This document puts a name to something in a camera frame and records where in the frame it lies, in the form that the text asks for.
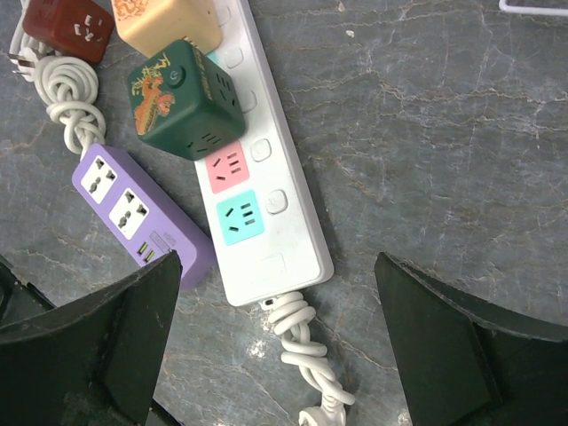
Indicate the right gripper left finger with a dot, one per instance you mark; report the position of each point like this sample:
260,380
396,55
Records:
93,361

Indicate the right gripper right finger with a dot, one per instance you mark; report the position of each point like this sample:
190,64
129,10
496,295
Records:
465,361

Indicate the white multicolour power strip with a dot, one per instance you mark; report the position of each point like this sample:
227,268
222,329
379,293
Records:
262,219

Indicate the dark green cube socket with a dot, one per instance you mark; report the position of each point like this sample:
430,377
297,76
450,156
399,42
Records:
183,103

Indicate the beige cube socket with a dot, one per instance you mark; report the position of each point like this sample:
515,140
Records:
148,26

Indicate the purple power strip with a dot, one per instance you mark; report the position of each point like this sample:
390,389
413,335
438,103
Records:
143,218

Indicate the red-brown cube socket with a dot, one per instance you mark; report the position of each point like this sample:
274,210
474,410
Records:
78,28

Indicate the white wire dish rack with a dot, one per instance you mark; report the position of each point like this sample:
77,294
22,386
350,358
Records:
505,6

